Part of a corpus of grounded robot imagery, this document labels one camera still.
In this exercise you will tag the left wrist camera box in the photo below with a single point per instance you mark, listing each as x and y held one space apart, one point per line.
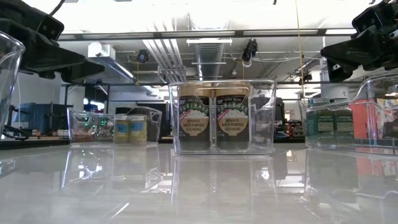
49 28

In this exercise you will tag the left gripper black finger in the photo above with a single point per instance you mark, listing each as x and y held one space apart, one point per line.
82 71

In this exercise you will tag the furikake jar tan lid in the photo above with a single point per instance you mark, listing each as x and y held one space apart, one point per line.
232 124
194 124

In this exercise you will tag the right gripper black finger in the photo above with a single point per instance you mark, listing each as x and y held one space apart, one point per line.
348 53
339 71

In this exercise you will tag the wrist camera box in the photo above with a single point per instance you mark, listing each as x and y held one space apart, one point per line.
49 28
367 20

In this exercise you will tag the fluorescent light fixture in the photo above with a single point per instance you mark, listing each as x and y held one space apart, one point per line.
209 40

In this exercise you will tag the white ceiling ventilation unit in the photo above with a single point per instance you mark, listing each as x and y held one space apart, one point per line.
101 49

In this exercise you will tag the clear plastic storage bin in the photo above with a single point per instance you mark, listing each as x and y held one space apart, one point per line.
367 146
84 130
9 77
262 140

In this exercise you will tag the ceiling pipe bundle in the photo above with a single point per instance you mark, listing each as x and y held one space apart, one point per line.
164 59

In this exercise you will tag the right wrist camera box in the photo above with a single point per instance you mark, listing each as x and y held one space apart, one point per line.
367 20

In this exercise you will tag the round metal air duct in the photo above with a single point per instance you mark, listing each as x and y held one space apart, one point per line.
209 59

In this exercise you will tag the rig frame beam with lights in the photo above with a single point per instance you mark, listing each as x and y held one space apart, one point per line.
199 33

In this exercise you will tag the black overhead rail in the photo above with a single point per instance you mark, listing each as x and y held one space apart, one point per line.
124 84

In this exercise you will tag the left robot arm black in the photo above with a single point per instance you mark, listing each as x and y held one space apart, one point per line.
15 7

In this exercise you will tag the blue covered workbench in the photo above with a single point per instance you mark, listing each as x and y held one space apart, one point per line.
40 116

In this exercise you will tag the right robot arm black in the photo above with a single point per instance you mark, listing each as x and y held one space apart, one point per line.
391 9

